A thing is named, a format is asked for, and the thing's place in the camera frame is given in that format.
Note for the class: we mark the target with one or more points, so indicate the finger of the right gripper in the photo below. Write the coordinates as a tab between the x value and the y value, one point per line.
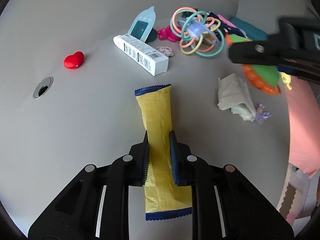
252	52

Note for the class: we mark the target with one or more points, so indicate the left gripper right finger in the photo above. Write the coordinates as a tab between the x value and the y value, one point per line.
179	162

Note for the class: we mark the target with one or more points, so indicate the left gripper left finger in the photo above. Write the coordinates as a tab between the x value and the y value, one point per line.
140	162

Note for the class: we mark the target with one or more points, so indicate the green orange seahorse toy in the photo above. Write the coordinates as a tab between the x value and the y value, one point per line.
263	78

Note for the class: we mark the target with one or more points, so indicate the yellow blue snack wrapper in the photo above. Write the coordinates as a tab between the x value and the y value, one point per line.
163	199

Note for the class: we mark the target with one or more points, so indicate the teal pillow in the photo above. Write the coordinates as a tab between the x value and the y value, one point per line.
251	31

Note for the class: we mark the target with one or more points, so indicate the navy patterned blanket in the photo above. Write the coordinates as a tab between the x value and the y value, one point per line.
225	29

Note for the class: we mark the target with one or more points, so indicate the yellow plush duck toy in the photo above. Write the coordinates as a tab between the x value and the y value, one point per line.
286	78

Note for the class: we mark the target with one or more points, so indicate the pink folded cloth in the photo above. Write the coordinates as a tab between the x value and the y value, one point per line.
221	18

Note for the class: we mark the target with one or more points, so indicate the crumpled white tissue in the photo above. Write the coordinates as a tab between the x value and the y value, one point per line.
233	95

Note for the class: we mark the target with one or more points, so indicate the pink bed sheet mattress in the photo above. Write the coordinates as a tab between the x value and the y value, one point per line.
304	127

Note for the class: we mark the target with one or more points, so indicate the purple bow hair clip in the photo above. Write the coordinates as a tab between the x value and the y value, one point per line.
261	114

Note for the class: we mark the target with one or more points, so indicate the magenta plastic toy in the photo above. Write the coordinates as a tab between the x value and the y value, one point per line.
167	34

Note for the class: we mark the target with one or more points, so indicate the white rectangular carton box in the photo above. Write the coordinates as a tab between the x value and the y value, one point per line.
146	56

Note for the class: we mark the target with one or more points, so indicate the light blue plastic package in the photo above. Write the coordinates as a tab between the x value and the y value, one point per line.
142	25

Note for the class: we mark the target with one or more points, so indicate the foam puzzle floor mat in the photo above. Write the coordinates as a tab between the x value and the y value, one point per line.
299	195

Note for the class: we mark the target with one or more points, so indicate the red heart toy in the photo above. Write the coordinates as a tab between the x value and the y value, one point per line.
74	61

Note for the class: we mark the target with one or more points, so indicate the colourful ring rattle toy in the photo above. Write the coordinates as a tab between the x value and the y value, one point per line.
198	32

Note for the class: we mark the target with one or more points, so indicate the metal desk cable grommet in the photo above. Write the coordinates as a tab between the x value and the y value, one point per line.
42	87

